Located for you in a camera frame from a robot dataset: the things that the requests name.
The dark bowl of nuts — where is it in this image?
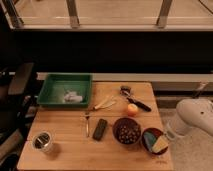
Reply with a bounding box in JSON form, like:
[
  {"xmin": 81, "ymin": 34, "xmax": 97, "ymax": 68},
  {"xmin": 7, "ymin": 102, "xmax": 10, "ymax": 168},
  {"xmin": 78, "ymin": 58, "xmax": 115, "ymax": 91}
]
[{"xmin": 113, "ymin": 117, "xmax": 141, "ymax": 145}]

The black rectangular block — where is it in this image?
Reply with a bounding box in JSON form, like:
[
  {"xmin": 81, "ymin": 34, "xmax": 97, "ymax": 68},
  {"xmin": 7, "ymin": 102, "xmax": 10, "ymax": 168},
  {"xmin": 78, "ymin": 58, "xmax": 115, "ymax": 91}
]
[{"xmin": 92, "ymin": 119, "xmax": 108, "ymax": 141}]

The metal fork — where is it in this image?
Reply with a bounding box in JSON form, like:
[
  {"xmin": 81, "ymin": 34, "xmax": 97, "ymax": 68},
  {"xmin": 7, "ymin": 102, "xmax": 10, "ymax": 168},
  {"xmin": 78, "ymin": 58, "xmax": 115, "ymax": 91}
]
[{"xmin": 85, "ymin": 112, "xmax": 90, "ymax": 138}]

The wooden handled tool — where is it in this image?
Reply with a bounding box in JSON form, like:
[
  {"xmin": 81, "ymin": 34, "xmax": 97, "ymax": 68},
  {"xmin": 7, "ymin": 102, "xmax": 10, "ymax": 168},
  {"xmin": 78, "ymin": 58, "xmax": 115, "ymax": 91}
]
[{"xmin": 90, "ymin": 98, "xmax": 116, "ymax": 111}]

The blue yellow sponge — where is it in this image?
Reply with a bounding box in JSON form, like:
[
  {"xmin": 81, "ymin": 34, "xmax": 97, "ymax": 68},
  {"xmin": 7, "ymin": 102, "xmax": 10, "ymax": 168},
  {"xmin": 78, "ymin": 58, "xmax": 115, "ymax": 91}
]
[{"xmin": 152, "ymin": 135, "xmax": 168, "ymax": 153}]

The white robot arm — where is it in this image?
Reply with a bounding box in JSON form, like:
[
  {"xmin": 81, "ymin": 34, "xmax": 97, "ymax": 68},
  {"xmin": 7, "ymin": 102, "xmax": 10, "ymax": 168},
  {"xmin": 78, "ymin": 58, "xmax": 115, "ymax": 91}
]
[{"xmin": 165, "ymin": 98, "xmax": 213, "ymax": 140}]

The white crumpled residue in tray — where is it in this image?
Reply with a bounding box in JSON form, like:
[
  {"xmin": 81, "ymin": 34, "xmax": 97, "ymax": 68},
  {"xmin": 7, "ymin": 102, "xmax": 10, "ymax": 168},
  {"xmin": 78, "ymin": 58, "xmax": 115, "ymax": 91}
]
[{"xmin": 63, "ymin": 91, "xmax": 83, "ymax": 103}]

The orange fruit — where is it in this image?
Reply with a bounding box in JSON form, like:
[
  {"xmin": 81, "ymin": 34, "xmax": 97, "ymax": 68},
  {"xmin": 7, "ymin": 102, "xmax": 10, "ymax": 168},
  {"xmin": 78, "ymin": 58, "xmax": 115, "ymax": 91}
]
[{"xmin": 127, "ymin": 103, "xmax": 138, "ymax": 117}]

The dark chair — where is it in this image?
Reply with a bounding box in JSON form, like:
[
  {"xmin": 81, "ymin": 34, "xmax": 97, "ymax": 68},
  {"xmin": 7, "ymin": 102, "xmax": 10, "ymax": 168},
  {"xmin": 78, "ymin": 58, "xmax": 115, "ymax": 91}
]
[{"xmin": 0, "ymin": 62, "xmax": 38, "ymax": 171}]

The green plastic tray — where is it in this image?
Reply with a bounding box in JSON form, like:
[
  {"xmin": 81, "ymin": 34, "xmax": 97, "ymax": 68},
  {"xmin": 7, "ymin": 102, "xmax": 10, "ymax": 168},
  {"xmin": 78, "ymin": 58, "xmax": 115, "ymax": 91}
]
[{"xmin": 37, "ymin": 73, "xmax": 92, "ymax": 108}]

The red bowl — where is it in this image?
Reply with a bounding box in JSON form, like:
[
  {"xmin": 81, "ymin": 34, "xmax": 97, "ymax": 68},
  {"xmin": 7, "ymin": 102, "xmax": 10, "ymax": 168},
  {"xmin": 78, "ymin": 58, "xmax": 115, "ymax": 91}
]
[{"xmin": 140, "ymin": 127, "xmax": 163, "ymax": 155}]

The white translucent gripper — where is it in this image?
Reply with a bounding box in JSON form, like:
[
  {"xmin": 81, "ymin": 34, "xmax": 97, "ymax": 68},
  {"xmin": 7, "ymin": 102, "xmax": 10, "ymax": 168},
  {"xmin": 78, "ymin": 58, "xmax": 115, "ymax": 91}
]
[{"xmin": 165, "ymin": 123, "xmax": 184, "ymax": 140}]

